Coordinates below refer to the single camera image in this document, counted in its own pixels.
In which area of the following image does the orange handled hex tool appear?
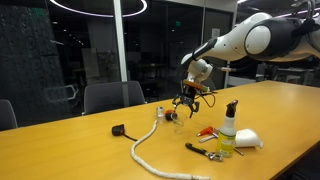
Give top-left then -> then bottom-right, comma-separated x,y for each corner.
196,125 -> 219,139

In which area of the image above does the orange and black tape measure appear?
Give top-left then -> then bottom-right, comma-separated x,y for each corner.
164,109 -> 179,122

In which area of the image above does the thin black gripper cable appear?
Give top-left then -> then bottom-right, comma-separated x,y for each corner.
197,91 -> 217,109

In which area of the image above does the black yellow handled adjustable wrench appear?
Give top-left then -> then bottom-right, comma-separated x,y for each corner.
185,142 -> 225,163

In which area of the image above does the thin black cord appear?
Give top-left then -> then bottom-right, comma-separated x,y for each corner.
123,133 -> 139,142

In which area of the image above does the white chair behind glass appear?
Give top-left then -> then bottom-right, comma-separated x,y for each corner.
43,84 -> 80,104

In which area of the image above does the small clear glass jar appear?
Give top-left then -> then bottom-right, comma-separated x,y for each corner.
156,106 -> 166,125

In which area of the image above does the white braided rope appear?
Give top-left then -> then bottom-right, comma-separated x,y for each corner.
129,120 -> 212,180

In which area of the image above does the yellow label spray bottle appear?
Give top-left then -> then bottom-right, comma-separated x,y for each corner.
216,99 -> 239,159

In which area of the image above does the ring ceiling light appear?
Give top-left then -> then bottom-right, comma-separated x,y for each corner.
49,0 -> 148,19

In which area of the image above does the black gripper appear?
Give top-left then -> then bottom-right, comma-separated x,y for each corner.
172,87 -> 201,119

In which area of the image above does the dark grey office chair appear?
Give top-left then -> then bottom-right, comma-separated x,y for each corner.
83,80 -> 147,116
0,99 -> 18,132

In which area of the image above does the white paper cup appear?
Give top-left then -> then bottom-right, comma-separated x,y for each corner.
234,128 -> 264,150

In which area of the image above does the black plug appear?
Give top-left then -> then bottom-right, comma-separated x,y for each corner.
111,123 -> 126,137

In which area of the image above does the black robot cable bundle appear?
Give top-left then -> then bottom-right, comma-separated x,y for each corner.
290,0 -> 318,38

